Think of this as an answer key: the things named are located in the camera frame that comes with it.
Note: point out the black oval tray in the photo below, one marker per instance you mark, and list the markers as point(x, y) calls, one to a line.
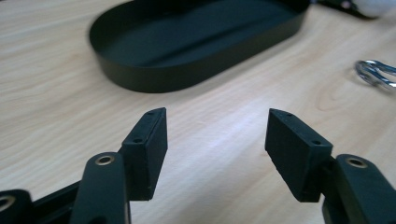
point(186, 40)

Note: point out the silver metal carabiner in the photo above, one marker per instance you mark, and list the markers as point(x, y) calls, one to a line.
point(359, 72)

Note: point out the white round object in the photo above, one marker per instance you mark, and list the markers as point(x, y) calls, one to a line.
point(378, 6)

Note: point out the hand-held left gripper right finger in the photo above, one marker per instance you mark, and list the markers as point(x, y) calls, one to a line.
point(295, 155)

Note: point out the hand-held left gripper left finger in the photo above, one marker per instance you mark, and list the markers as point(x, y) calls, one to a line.
point(146, 155)

